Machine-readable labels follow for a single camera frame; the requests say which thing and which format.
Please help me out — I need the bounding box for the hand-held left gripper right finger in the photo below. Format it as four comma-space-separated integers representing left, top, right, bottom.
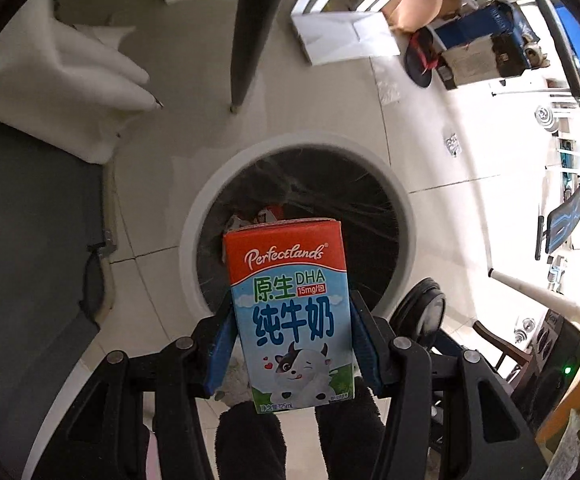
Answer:
350, 292, 549, 480

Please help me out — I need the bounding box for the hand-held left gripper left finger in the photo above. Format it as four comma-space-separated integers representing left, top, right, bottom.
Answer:
32, 305, 239, 480

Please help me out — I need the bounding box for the small milk carton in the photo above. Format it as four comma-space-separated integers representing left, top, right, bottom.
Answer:
222, 217, 356, 415

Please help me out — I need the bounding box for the white round waste bin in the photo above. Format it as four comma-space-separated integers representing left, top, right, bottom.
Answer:
179, 131, 419, 332

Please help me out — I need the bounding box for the black bin liner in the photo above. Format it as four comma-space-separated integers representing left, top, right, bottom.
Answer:
198, 150, 401, 311

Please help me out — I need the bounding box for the black chair caster wheel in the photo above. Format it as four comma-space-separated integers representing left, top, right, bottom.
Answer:
389, 279, 447, 348

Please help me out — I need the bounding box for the black fuzzy slipper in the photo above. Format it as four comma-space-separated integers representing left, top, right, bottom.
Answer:
315, 380, 387, 480
214, 400, 287, 480

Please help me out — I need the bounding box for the wooden chair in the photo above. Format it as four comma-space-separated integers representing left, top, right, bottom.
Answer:
472, 319, 538, 378

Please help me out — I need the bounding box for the crumpled red white wrapper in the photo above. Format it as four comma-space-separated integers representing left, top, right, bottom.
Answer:
225, 203, 287, 234

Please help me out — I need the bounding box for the white pole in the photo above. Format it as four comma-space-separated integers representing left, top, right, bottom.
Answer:
489, 267, 580, 333

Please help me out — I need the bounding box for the black device with green light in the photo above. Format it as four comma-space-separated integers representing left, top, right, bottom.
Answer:
512, 309, 580, 428

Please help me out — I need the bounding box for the grey floor mat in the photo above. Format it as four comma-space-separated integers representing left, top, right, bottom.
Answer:
0, 109, 117, 463

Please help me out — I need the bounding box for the black blue bench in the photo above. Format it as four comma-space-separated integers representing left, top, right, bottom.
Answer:
535, 183, 580, 262

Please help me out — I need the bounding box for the silver dumbbell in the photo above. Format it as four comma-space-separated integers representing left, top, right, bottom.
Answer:
534, 104, 573, 135

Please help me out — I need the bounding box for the black round base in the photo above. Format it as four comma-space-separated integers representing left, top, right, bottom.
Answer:
404, 29, 447, 89

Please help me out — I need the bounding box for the beige cardboard box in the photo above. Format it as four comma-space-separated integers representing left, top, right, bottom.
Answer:
440, 35, 503, 90

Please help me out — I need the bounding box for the white cardboard box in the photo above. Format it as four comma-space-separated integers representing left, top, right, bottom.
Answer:
290, 10, 402, 66

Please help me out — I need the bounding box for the white cloth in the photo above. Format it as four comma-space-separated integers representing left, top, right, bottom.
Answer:
0, 0, 165, 164

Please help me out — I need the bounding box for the black table leg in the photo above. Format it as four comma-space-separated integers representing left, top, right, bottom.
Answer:
227, 0, 293, 113

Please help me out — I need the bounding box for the brown cardboard box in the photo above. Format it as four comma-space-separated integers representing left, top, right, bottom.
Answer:
385, 0, 463, 33

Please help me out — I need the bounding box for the blue plastic crate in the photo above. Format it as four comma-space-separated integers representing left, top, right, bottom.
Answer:
437, 1, 528, 56

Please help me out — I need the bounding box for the black metal frame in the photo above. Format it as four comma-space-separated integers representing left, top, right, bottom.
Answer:
534, 0, 580, 182

